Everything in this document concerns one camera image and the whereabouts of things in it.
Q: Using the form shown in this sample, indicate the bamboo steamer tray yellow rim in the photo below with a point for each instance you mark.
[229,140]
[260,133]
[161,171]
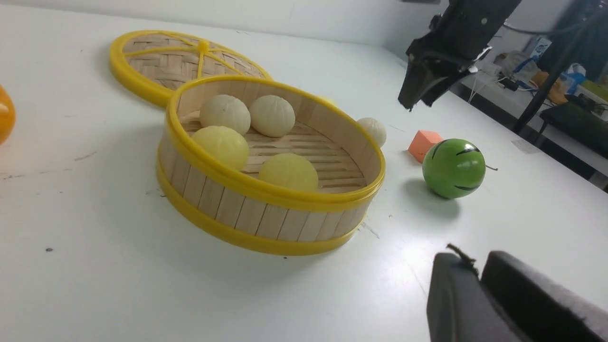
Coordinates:
[239,209]

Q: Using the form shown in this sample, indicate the bamboo steamer lid yellow rim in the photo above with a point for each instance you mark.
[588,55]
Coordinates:
[152,64]

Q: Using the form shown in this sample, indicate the background desk with clutter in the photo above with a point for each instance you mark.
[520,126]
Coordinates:
[580,159]

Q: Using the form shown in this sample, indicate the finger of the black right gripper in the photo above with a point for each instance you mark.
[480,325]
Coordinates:
[421,85]
[440,85]

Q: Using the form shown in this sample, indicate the orange foam cube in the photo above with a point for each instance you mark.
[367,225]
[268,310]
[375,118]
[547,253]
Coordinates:
[422,142]

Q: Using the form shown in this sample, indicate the yellow bun front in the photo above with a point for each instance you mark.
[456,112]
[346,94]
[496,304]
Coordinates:
[289,170]

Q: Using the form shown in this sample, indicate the orange toy tangerine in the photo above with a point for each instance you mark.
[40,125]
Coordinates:
[8,115]

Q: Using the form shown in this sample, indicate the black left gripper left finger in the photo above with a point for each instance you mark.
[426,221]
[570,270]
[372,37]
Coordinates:
[459,308]

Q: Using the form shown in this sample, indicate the white bun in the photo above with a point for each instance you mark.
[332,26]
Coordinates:
[225,110]
[272,116]
[375,128]

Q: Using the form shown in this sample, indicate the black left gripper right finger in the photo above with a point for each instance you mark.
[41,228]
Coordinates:
[540,307]

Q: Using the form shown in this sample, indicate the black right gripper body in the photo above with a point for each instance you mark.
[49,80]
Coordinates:
[458,37]

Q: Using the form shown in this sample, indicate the green toy watermelon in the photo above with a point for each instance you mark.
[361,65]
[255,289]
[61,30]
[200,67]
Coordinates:
[454,168]

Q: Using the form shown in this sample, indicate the yellow bun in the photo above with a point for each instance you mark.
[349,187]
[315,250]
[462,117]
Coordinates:
[289,170]
[224,144]

